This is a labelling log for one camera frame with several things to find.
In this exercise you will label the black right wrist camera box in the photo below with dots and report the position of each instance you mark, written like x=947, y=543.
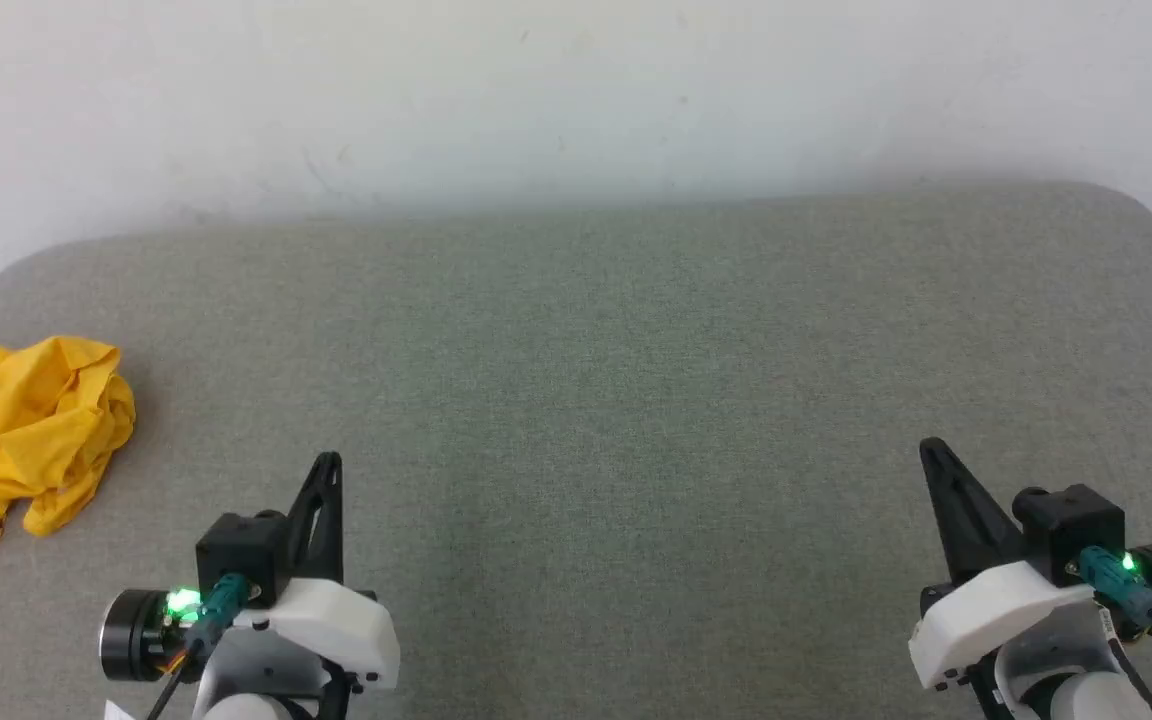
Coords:
x=1071, y=525

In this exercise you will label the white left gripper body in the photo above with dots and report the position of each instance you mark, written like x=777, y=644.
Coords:
x=336, y=625

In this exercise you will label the yellow garment with print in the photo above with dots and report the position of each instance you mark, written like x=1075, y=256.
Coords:
x=46, y=420

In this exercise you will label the grey-green fabric sofa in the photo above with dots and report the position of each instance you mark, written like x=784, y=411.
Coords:
x=576, y=400

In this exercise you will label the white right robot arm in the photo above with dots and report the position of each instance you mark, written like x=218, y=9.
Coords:
x=1066, y=680

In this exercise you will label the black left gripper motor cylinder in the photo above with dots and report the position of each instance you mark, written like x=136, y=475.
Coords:
x=128, y=622

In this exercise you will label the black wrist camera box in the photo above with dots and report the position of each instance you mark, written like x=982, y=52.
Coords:
x=236, y=555
x=1071, y=525

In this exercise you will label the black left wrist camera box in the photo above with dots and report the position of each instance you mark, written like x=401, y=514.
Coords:
x=236, y=555

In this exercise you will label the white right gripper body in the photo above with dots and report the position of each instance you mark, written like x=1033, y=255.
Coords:
x=996, y=610

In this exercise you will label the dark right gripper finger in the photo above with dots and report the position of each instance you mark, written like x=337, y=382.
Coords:
x=996, y=545
x=956, y=530

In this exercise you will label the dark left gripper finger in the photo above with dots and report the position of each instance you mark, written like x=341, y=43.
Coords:
x=329, y=540
x=298, y=545

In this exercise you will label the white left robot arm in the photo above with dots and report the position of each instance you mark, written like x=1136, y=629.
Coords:
x=246, y=690

